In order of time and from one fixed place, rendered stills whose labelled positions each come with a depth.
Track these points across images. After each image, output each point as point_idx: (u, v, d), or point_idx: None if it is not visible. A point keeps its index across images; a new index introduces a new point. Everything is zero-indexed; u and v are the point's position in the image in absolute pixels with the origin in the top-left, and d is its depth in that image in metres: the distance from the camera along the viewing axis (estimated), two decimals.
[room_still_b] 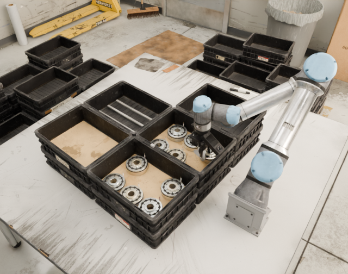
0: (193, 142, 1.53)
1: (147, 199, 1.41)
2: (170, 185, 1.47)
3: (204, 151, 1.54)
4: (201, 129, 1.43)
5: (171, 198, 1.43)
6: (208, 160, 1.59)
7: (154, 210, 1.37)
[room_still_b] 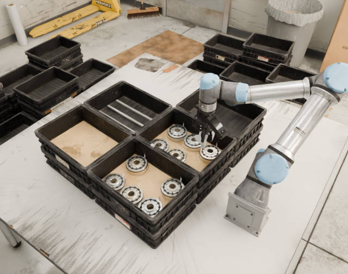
0: (196, 125, 1.48)
1: (147, 199, 1.41)
2: (170, 185, 1.47)
3: (206, 136, 1.48)
4: (206, 109, 1.38)
5: (171, 198, 1.43)
6: (208, 160, 1.59)
7: (154, 210, 1.37)
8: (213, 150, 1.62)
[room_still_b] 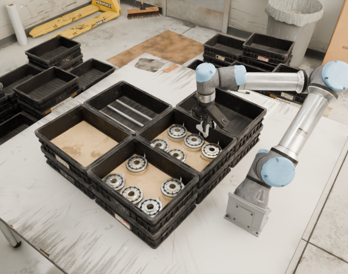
0: (196, 115, 1.44)
1: (147, 199, 1.41)
2: (170, 185, 1.47)
3: (207, 125, 1.45)
4: (204, 100, 1.34)
5: (171, 198, 1.43)
6: (210, 159, 1.60)
7: (154, 210, 1.37)
8: (215, 148, 1.63)
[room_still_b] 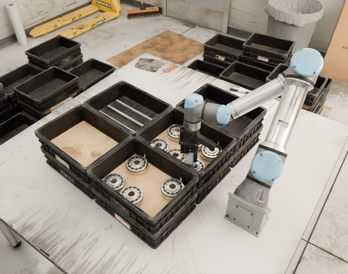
0: (185, 149, 1.48)
1: None
2: (170, 185, 1.47)
3: None
4: (197, 128, 1.43)
5: (171, 198, 1.43)
6: (210, 159, 1.60)
7: (198, 168, 1.54)
8: (215, 148, 1.63)
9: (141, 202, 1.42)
